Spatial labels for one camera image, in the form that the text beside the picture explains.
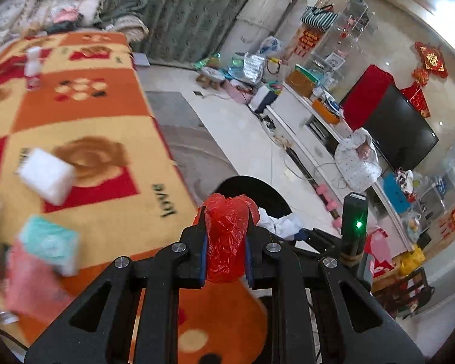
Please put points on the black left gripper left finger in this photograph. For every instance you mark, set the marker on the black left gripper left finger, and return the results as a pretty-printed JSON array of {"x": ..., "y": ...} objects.
[{"x": 129, "y": 313}]

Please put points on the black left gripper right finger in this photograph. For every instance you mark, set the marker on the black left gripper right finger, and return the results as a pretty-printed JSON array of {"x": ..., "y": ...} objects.
[{"x": 321, "y": 313}]

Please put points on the red plastic bag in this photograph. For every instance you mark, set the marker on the red plastic bag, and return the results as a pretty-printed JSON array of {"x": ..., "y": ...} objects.
[{"x": 226, "y": 221}]

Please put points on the white foam block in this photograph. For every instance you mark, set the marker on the white foam block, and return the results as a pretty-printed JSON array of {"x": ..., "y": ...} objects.
[{"x": 47, "y": 175}]

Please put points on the black trash bin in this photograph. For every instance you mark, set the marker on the black trash bin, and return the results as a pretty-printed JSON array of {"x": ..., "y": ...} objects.
[{"x": 260, "y": 192}]

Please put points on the pink packet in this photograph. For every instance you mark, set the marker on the pink packet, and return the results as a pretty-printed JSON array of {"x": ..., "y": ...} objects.
[{"x": 32, "y": 287}]

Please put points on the baby doll in blanket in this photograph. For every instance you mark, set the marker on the baby doll in blanket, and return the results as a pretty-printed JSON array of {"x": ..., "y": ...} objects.
[{"x": 357, "y": 160}]

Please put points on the teal tissue pack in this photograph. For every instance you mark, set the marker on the teal tissue pack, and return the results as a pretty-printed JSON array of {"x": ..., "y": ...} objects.
[{"x": 55, "y": 245}]

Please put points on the white tv cabinet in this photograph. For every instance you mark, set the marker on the white tv cabinet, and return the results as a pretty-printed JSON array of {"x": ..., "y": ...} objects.
[{"x": 315, "y": 141}]

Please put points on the black flat television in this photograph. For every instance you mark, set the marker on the black flat television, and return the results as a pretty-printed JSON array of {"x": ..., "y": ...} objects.
[{"x": 400, "y": 133}]

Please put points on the red cloth on television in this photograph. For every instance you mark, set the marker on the red cloth on television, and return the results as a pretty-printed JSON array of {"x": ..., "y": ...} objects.
[{"x": 363, "y": 98}]

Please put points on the grey floor rug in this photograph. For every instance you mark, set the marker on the grey floor rug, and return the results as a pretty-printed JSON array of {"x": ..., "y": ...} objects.
[{"x": 202, "y": 163}]

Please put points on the silver insulated bag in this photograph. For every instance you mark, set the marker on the silver insulated bag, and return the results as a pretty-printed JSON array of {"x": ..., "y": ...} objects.
[{"x": 247, "y": 68}]

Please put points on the small wooden stool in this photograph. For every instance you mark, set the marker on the small wooden stool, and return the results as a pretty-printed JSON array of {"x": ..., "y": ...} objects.
[{"x": 210, "y": 78}]

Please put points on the striped tote bag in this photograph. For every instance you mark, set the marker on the striped tote bag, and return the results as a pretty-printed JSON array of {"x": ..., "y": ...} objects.
[{"x": 319, "y": 18}]

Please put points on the white pink yogurt bottle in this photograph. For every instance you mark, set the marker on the white pink yogurt bottle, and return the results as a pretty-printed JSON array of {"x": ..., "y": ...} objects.
[{"x": 33, "y": 68}]

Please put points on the green patterned curtain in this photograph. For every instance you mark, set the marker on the green patterned curtain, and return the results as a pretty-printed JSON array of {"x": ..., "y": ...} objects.
[{"x": 174, "y": 3}]

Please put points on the red chinese wall ornament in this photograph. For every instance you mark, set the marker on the red chinese wall ornament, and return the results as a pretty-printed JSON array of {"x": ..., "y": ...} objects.
[{"x": 432, "y": 59}]

